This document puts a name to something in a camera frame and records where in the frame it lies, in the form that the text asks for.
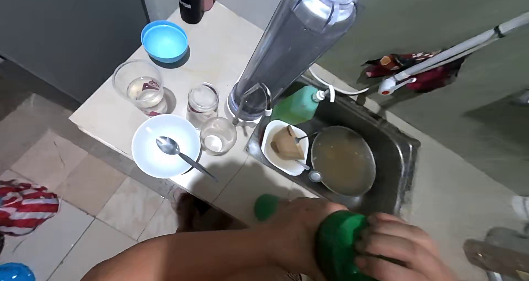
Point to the person's right hand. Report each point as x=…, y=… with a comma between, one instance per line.
x=417, y=248

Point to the person's left hand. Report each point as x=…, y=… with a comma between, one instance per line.
x=303, y=227

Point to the person's right fingers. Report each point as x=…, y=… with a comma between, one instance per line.
x=388, y=244

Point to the green round container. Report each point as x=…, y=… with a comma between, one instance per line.
x=341, y=244

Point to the person's left forearm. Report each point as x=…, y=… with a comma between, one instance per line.
x=198, y=256

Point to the round pot with murky water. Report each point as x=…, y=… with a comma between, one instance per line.
x=343, y=161

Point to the metal sink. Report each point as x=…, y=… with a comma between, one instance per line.
x=386, y=148

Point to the small round metal spoon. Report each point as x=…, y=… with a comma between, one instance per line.
x=315, y=176

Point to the white rectangular bowl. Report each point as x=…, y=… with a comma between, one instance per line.
x=289, y=165

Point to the green round lid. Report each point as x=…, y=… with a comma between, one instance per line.
x=265, y=207

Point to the brown curved piece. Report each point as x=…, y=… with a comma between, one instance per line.
x=287, y=146

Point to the green dish soap bottle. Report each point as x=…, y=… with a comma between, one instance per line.
x=295, y=107

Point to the dark red cloth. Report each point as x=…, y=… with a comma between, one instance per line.
x=434, y=76

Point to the curved metal faucet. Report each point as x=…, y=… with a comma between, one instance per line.
x=268, y=97

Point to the small clear drinking glass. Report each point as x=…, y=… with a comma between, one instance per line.
x=219, y=136

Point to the person's legs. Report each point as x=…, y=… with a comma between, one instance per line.
x=186, y=213

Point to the white pipe with red dot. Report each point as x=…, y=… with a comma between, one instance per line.
x=454, y=49

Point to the transparent cylindrical water dispenser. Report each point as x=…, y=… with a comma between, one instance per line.
x=289, y=45

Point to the clear glass jar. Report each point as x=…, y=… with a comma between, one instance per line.
x=202, y=103

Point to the white round bowl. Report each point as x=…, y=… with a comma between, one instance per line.
x=151, y=161

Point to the large clear glass cup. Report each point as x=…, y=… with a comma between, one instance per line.
x=138, y=82

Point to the blue bowl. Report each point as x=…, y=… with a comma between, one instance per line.
x=165, y=41

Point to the black bottle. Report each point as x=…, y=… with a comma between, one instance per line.
x=191, y=4

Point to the red white striped cloth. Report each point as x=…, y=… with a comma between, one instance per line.
x=27, y=208

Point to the blue plastic basin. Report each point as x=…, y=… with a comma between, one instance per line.
x=16, y=272

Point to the grey cabinet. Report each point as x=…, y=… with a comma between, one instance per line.
x=74, y=33

